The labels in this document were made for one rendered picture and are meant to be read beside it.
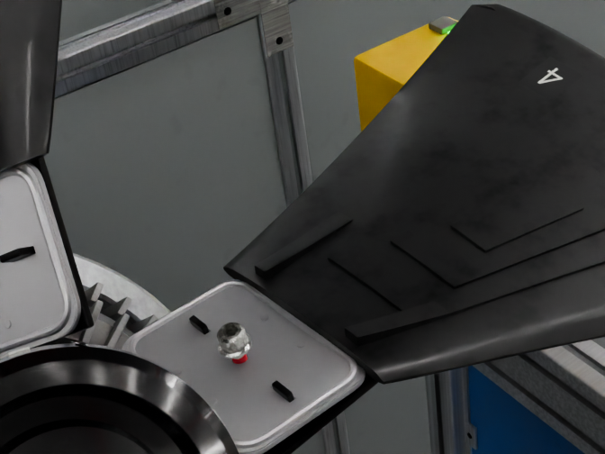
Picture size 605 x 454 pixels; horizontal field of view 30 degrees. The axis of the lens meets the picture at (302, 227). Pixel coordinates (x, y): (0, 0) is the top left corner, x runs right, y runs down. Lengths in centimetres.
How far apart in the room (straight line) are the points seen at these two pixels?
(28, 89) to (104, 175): 83
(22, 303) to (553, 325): 21
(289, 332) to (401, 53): 48
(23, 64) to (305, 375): 16
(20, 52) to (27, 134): 3
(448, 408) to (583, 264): 64
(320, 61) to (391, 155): 81
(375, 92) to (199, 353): 48
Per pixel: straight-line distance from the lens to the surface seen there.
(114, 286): 63
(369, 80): 91
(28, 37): 42
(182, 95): 125
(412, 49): 91
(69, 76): 118
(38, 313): 42
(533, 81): 58
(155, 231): 131
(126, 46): 119
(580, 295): 48
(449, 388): 110
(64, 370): 37
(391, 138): 55
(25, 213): 42
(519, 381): 99
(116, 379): 37
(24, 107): 41
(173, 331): 47
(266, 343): 46
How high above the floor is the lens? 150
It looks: 36 degrees down
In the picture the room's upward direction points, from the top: 8 degrees counter-clockwise
